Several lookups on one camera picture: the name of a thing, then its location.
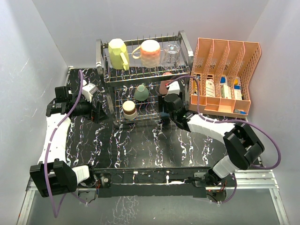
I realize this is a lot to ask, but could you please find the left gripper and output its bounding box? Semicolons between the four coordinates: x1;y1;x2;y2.
72;93;109;123

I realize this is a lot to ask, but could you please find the blue plastic cup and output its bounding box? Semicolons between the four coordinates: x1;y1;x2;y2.
160;112;169;117

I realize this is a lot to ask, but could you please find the cream and brown cup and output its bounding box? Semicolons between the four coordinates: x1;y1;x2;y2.
122;100;137;120

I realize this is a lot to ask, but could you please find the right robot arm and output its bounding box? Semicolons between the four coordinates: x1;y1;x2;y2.
163;91;265;186

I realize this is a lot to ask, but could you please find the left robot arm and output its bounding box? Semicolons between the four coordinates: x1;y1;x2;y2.
30;83;107;197

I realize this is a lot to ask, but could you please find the metal two-tier dish rack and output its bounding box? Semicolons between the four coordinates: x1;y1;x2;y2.
96;30;194;127

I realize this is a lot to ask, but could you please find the pink plastic cup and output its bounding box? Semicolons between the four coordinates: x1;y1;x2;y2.
159;80;172;95

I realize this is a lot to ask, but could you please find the yellow patterned box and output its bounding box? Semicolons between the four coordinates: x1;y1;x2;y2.
192;74;201;95

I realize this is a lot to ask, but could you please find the green ceramic cup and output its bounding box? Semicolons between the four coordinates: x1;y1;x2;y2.
134;83;149;101

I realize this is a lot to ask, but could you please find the clear glass cup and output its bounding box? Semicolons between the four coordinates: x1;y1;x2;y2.
161;43;180;70

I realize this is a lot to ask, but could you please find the white red box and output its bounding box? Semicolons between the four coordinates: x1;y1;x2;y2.
205;79;215;97

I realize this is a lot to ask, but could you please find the pink and cream mug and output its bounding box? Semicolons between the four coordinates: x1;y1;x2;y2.
132;39;161;68

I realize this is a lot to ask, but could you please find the white green box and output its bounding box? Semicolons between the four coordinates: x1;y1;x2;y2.
220;84;232;99

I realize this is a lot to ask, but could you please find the orange plastic file organizer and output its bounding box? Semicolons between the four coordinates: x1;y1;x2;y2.
188;38;262;119

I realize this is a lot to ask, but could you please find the yellow-green faceted mug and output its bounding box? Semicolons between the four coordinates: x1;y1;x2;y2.
108;38;129;71

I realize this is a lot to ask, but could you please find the blue white box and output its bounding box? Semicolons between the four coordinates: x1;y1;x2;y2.
234;77;242;100

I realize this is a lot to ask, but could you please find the blue small item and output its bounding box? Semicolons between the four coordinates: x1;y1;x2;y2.
233;109;247;115

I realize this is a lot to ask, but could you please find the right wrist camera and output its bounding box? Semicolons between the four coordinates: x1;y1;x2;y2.
166;81;180;95

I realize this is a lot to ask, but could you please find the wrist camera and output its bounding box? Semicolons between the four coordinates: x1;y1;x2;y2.
81;80;98;103
166;81;180;95

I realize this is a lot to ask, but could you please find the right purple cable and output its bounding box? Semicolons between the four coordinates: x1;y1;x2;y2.
167;75;282;207

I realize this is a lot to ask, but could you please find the purple cable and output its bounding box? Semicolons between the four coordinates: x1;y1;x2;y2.
167;75;282;207
44;69;93;218

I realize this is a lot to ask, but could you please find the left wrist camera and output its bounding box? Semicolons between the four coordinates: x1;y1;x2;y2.
81;80;98;103

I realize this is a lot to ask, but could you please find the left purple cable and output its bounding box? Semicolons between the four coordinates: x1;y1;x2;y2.
44;69;93;218

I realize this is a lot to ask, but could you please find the aluminium frame rail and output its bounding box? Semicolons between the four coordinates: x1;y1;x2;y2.
17;171;290;225

